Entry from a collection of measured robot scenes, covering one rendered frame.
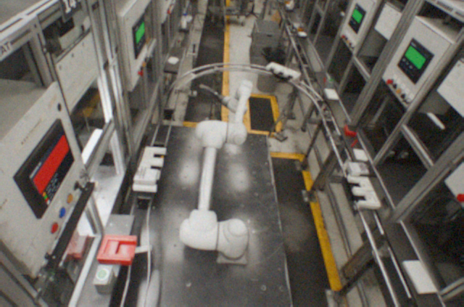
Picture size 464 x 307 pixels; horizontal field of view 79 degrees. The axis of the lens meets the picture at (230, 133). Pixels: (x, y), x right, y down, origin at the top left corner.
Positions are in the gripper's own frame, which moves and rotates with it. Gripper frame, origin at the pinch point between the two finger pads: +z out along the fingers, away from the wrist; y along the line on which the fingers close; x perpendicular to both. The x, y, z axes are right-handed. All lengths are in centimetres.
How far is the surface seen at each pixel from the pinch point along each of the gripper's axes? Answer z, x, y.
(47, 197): -33, -97, -130
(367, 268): -168, -55, -6
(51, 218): -32, -104, -121
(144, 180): -20, -84, -42
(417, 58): -127, 67, -53
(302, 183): -115, -6, 105
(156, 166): -14, -74, -24
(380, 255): -166, -46, -21
